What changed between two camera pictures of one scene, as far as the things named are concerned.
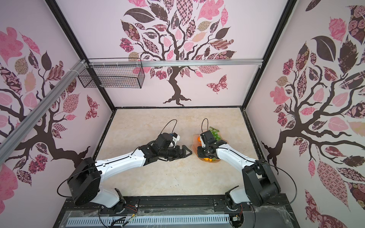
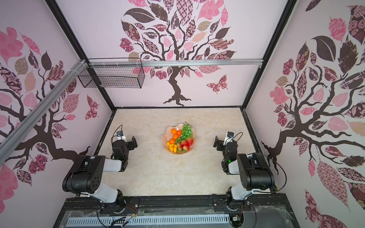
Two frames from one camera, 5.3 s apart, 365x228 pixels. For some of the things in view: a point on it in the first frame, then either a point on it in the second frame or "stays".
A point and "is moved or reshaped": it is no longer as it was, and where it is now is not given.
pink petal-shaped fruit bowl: (196, 144) is moved or reshaped
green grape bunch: (215, 133) → (187, 133)
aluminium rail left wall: (25, 125) stays
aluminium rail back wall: (177, 63) stays
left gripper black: (178, 155) → (130, 143)
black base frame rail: (271, 211) stays
